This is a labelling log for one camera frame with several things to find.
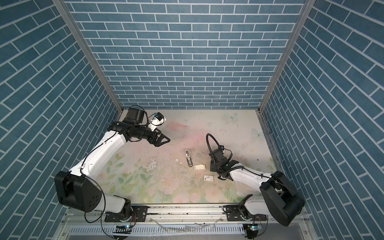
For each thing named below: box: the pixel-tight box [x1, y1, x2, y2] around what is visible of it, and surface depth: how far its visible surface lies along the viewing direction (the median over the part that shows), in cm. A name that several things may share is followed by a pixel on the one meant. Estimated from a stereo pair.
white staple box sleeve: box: [203, 174, 214, 182], surface depth 86 cm
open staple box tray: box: [193, 164, 206, 170], surface depth 92 cm
